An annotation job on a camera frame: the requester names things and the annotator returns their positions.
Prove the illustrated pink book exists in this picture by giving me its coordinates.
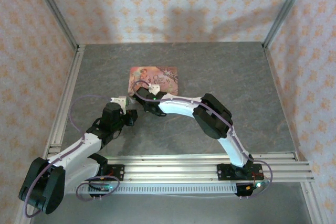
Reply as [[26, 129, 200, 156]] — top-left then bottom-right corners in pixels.
[[129, 66, 180, 97]]

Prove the aluminium table side rail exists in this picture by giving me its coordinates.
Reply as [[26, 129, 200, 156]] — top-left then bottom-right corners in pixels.
[[261, 41, 328, 224], [15, 45, 86, 224]]

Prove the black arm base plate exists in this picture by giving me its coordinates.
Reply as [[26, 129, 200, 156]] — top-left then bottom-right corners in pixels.
[[217, 163, 263, 182], [103, 164, 125, 182]]

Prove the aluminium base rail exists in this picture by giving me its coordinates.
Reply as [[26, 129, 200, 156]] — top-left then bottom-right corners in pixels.
[[27, 152, 316, 183]]

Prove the white slotted cable duct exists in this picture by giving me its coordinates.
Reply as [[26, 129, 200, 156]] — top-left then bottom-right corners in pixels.
[[65, 183, 238, 195]]

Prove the aluminium frame post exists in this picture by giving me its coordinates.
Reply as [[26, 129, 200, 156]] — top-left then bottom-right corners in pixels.
[[28, 0, 79, 49], [262, 0, 313, 49]]

